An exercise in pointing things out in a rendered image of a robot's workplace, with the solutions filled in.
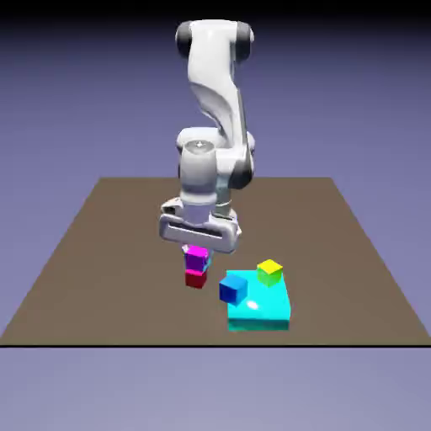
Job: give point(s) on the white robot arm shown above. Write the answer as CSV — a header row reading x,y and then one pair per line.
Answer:
x,y
212,84

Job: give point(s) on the large cyan box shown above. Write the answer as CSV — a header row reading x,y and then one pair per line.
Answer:
x,y
261,306

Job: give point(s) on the small yellow cube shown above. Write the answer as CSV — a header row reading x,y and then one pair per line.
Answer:
x,y
269,272

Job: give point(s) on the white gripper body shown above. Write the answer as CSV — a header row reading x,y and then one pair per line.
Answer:
x,y
202,234

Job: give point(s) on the small magenta cube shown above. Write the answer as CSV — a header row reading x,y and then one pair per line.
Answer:
x,y
196,258

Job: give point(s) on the small red cube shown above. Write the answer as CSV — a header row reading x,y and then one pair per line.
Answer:
x,y
195,279

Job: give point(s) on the small blue cube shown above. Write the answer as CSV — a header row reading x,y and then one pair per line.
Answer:
x,y
232,289

